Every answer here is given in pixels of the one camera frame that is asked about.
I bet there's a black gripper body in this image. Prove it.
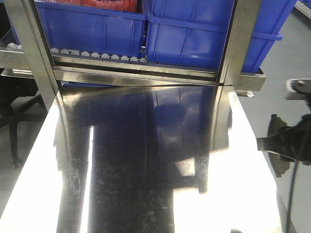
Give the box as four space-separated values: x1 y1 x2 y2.
257 79 311 165

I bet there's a grey brake pad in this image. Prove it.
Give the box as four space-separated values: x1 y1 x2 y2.
267 114 290 178

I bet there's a blue plastic bin right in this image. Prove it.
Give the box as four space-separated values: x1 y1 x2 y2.
146 0 296 73

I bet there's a blue plastic bin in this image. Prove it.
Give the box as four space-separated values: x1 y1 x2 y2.
9 0 149 63
146 0 296 73

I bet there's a blue plastic bin left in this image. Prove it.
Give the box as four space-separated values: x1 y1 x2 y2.
9 0 149 63

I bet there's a black office chair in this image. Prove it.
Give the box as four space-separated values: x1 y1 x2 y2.
0 76 47 168

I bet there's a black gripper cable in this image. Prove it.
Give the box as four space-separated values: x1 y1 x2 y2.
284 160 299 233

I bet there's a stainless steel rack frame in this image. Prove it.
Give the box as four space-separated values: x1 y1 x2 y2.
0 0 265 108

